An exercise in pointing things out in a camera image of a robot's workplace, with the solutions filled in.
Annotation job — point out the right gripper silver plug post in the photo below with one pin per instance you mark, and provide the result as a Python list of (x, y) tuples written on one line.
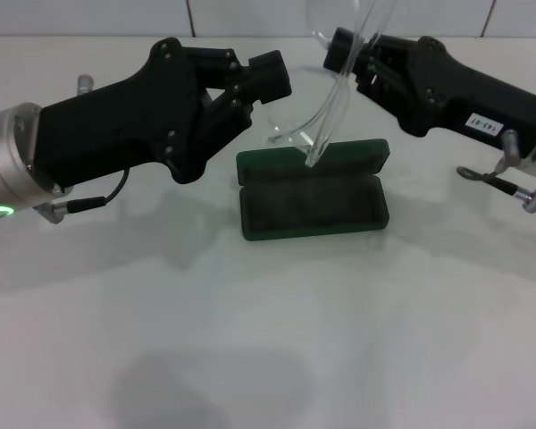
[(510, 147)]

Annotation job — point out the left gripper silver plug post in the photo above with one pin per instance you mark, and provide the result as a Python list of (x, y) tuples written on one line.
[(85, 84)]

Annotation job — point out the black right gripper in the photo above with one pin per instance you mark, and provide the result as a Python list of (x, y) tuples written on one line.
[(464, 94)]

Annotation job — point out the green glasses case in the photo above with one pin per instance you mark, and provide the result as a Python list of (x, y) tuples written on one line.
[(312, 210)]

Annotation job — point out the gripper silver plug post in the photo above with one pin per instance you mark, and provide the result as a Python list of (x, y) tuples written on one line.
[(85, 84), (510, 147)]

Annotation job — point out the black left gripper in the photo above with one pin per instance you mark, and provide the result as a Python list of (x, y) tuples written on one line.
[(125, 120)]

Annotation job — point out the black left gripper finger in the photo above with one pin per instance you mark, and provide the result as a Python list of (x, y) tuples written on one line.
[(268, 64), (274, 89)]

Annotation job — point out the clear white glasses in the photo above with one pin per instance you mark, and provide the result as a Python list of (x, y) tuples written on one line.
[(316, 152)]

